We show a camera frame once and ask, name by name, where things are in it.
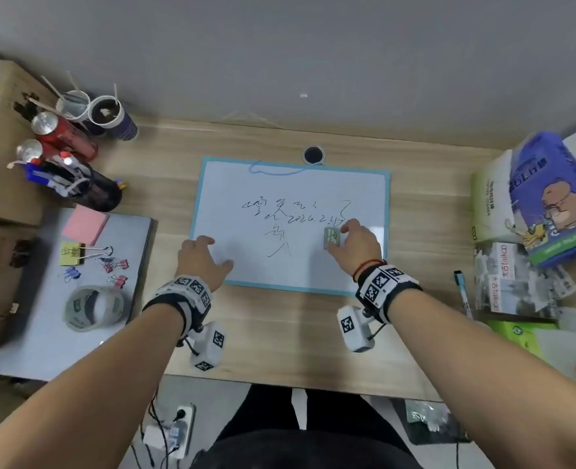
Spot blue framed whiteboard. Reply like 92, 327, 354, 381
189, 157, 391, 294

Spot blue cartoon tissue pack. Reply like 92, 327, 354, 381
510, 131, 576, 267

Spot person's legs in black trousers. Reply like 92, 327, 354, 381
201, 383, 417, 469

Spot black plastic bag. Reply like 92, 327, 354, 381
404, 399, 470, 445

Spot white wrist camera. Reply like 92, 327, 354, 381
185, 321, 226, 373
337, 306, 377, 353

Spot white power strip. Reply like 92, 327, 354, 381
168, 402, 196, 459

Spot person's right hand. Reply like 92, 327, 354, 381
326, 219, 384, 277

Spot marker patterned wrist band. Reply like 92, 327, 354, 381
355, 264, 423, 324
142, 275, 213, 338

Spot pink sticky note pad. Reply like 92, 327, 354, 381
62, 205, 110, 247

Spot yellow sticky note pad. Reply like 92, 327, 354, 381
59, 242, 87, 267

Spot white whiteboard marker pen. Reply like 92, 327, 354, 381
452, 270, 475, 321

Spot clear printed packet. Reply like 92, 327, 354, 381
473, 241, 576, 319

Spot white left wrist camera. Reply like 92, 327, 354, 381
185, 321, 226, 373

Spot marker patterned right wrist band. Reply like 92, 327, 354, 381
355, 264, 423, 324

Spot small red drink can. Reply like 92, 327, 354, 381
16, 139, 45, 166

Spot person's left hand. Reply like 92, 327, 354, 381
175, 235, 234, 289

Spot black pen holder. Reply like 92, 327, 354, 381
39, 158, 123, 213

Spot red string bracelet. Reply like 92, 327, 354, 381
352, 259, 387, 283

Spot dark blue paper cup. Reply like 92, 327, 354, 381
87, 95, 139, 141

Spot clear tape roll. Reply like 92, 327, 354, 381
63, 285, 127, 333

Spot large red drink can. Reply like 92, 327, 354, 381
31, 112, 99, 162

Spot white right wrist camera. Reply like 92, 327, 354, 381
337, 306, 377, 353

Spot large cardboard box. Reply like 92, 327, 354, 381
0, 59, 75, 228

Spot person's left forearm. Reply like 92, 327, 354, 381
0, 303, 187, 469

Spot grey desk mat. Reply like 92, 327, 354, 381
0, 208, 156, 383

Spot white green tissue pack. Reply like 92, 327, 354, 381
471, 149, 529, 245

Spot green box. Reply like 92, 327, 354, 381
487, 319, 560, 360

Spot clear plastic cup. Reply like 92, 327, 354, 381
55, 90, 91, 123

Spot person's right forearm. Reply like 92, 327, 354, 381
390, 287, 576, 469

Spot marker patterned left wrist band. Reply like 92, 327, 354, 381
142, 275, 213, 338

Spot blue whiteboard hanging cord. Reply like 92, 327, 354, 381
248, 159, 314, 177

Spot white power adapter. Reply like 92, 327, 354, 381
141, 424, 172, 448

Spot wooden stir stick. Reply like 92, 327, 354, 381
40, 75, 64, 100

